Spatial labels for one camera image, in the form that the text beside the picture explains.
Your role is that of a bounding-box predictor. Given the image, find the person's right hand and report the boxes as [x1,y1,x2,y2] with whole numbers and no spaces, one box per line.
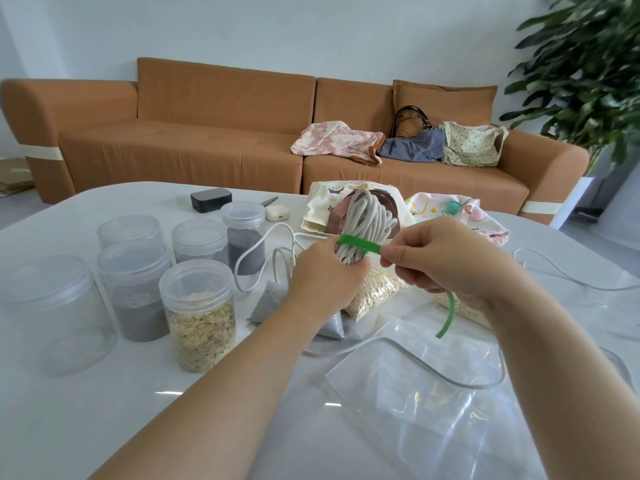
[380,217,522,316]

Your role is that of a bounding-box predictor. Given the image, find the person's left hand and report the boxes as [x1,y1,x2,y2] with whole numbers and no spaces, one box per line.
[289,238,373,328]

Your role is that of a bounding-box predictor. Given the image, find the green fastening strap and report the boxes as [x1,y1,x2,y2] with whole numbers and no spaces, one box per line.
[337,234,459,340]

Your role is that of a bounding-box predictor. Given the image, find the white cable bundle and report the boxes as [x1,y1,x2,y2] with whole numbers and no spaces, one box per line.
[332,189,402,268]

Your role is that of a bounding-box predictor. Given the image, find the person's right forearm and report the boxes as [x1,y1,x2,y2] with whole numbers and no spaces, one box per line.
[479,275,640,480]

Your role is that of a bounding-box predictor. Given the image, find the person's left forearm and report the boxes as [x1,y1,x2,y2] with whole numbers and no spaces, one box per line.
[90,295,347,480]

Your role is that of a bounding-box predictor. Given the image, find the plastic bag of oats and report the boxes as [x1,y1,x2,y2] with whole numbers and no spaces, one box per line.
[434,292,495,329]
[344,267,410,324]

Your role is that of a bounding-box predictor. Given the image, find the cartoon print canvas bag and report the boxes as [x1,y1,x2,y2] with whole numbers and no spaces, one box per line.
[301,180,417,241]

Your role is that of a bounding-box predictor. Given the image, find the plastic bag of grey powder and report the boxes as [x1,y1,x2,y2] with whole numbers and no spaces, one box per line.
[247,282,347,341]

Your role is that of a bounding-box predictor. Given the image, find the blue dotted handbag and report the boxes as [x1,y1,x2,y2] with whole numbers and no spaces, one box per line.
[376,106,447,164]

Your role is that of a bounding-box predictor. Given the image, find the tall jar with dark powder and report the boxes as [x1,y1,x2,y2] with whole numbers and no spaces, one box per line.
[220,201,267,277]

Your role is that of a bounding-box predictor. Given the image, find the cream dotted fabric bag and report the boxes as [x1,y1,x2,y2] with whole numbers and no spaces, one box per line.
[439,121,510,168]

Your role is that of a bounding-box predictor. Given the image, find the pink floral fabric bag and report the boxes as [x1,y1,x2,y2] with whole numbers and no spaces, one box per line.
[291,122,387,166]

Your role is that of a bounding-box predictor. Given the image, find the empty clear zip bag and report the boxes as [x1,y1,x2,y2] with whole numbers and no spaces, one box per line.
[324,317,521,465]

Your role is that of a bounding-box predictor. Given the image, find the short jar with grey powder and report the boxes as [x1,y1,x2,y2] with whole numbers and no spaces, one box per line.
[172,218,230,268]

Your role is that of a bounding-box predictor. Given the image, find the orange-brown sofa cushion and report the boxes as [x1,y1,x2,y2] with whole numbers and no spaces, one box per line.
[392,80,499,128]

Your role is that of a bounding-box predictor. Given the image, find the clear jar with oats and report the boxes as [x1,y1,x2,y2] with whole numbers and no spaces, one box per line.
[158,259,237,374]

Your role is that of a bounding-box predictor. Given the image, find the small black box device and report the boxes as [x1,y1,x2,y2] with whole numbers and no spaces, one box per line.
[190,188,235,214]

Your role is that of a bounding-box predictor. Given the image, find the white planter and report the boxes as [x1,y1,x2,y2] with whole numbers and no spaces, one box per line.
[549,174,597,230]

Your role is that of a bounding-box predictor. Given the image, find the orange-brown sofa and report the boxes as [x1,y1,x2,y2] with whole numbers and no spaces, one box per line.
[0,57,591,226]

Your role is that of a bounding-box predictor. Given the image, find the clear jar with grey powder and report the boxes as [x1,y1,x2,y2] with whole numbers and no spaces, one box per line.
[97,243,174,342]

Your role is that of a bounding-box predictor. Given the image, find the small empty clear jar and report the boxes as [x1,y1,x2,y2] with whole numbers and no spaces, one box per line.
[97,215,165,251]

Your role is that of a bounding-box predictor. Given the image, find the green leafy houseplant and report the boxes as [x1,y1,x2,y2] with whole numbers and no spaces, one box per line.
[499,0,640,171]

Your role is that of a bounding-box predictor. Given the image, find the large empty clear jar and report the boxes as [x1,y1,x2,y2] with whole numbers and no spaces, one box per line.
[0,255,119,379]

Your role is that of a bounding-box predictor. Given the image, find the flat cardboard pieces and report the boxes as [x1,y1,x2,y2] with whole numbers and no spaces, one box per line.
[0,157,37,198]

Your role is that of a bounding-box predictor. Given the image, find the pink print drawstring bag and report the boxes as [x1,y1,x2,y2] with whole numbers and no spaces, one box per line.
[404,192,511,246]

